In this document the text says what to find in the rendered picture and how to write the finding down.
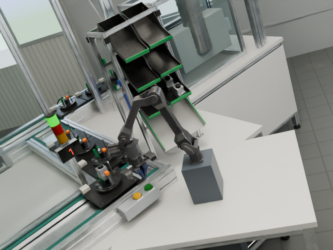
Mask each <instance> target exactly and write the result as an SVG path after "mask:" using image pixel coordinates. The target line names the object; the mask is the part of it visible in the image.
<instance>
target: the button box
mask: <svg viewBox="0 0 333 250"><path fill-rule="evenodd" d="M148 184H151V185H152V188H151V189H150V190H144V187H143V188H142V189H140V190H139V191H138V192H139V193H141V196H140V198H138V199H134V198H133V196H131V197H130V198H129V199H127V200H126V201H125V202H123V203H122V204H121V205H119V206H118V207H117V209H118V211H119V213H120V215H121V217H122V218H124V219H125V220H127V221H130V220H131V219H132V218H134V217H135V216H136V215H138V214H139V213H140V212H141V211H143V210H144V209H145V208H147V207H148V206H149V205H150V204H152V203H153V202H154V201H155V200H157V199H158V198H159V197H161V196H162V195H161V192H160V190H159V188H158V186H156V185H154V184H152V183H148Z"/></svg>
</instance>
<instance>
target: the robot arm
mask: <svg viewBox="0 0 333 250"><path fill-rule="evenodd" d="M149 105H152V106H153V107H154V108H156V109H158V110H159V111H160V113H161V114H162V116H163V117H164V119H165V120H166V122H167V123H168V125H169V126H170V128H171V129H172V131H173V132H174V134H175V137H174V142H175V143H176V145H177V146H178V148H180V149H181V150H184V151H185V152H186V154H187V155H189V157H190V163H189V164H190V165H192V164H197V163H201V162H203V161H204V154H202V153H201V151H200V148H199V146H198V139H197V138H195V137H193V136H192V135H191V134H190V133H189V132H188V131H187V130H185V129H184V128H183V127H182V126H181V124H180V123H179V121H178V120H177V118H176V117H175V115H174V114H173V112H172V111H171V109H170V108H169V106H168V105H167V103H166V99H165V96H164V93H163V91H162V89H161V88H160V87H158V86H153V87H151V88H150V89H149V90H147V91H145V92H143V93H142V94H140V95H138V96H135V97H134V99H133V102H132V106H131V109H130V112H129V114H128V117H127V120H126V122H125V124H124V125H123V126H122V128H121V130H120V132H119V135H118V138H117V139H118V143H114V144H109V145H108V152H109V157H110V158H111V159H112V158H116V157H121V156H122V157H121V158H120V160H121V162H122V163H123V164H125V163H128V164H129V165H132V167H131V168H129V169H128V168H125V169H123V170H122V171H120V176H121V177H122V178H124V179H126V180H128V179H129V178H131V177H132V176H133V172H134V173H136V174H139V175H140V176H141V177H142V178H143V179H144V180H145V179H146V173H147V168H148V166H149V165H148V164H147V163H146V162H147V161H148V160H149V159H150V161H154V160H155V159H157V156H156V154H155V153H153V152H151V151H148V152H147V153H145V154H144V155H143V157H144V158H143V159H142V157H141V155H142V154H141V153H140V152H139V150H138V148H137V146H136V145H137V144H138V141H139V140H138V139H135V138H133V140H130V139H131V136H132V132H133V124H134V122H135V119H136V116H137V114H138V111H139V108H140V107H143V106H149ZM125 152H126V154H127V155H126V156H123V155H124V153H125Z"/></svg>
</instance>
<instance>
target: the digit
mask: <svg viewBox="0 0 333 250"><path fill-rule="evenodd" d="M64 150H65V152H66V154H67V156H68V157H69V159H70V158H72V157H73V156H75V155H76V154H77V152H76V150H75V149H74V147H73V145H70V146H69V147H67V148H65V149H64Z"/></svg>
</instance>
